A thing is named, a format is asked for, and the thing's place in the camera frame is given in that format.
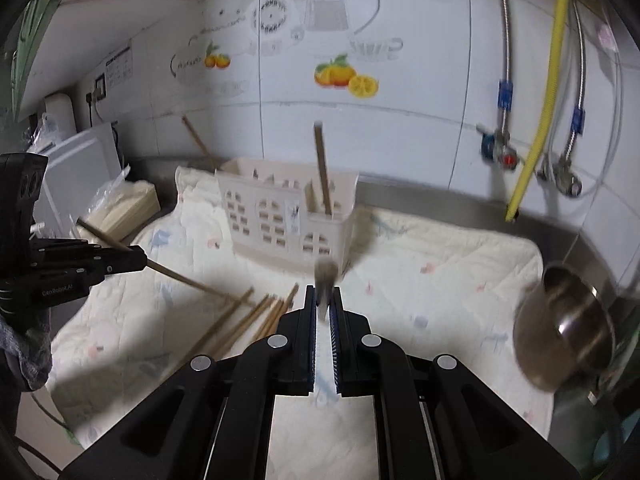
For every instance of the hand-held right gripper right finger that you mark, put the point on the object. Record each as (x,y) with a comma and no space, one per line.
(334,350)

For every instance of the teal plastic object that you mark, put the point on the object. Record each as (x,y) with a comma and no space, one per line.
(617,445)

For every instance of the bag of disposable wooden chopsticks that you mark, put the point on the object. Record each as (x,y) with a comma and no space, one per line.
(125,205)

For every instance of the green panel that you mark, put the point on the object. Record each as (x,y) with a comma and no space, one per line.
(25,35)

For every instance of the white plastic chopstick holder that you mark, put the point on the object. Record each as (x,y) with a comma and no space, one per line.
(260,220)

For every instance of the brown wooden chopstick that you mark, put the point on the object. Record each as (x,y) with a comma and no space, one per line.
(200,142)
(190,282)
(322,170)
(326,275)

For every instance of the white wall label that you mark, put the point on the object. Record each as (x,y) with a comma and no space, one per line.
(119,66)

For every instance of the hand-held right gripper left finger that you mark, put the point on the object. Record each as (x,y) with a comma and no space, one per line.
(312,345)

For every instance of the black wall socket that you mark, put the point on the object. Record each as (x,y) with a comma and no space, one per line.
(101,87)

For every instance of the white box appliance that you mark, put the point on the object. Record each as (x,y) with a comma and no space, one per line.
(80,165)

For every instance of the clear plastic tube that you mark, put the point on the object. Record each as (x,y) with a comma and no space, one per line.
(620,105)

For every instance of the white rounded container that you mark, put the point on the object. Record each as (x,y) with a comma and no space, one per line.
(59,112)

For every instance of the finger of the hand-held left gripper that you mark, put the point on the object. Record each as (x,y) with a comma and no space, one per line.
(120,255)
(75,275)

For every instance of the stainless steel pot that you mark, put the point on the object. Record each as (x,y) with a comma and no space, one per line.
(550,350)

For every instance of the quilted printed mat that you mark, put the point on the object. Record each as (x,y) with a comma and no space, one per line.
(425,260)

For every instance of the pink paper tag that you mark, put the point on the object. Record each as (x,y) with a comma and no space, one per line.
(606,39)

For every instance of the pile of brown chopsticks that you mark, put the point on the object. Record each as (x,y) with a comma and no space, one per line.
(260,312)

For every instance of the chrome wall valve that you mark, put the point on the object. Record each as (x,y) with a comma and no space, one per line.
(567,182)

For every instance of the person's left forearm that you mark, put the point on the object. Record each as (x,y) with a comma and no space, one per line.
(25,355)

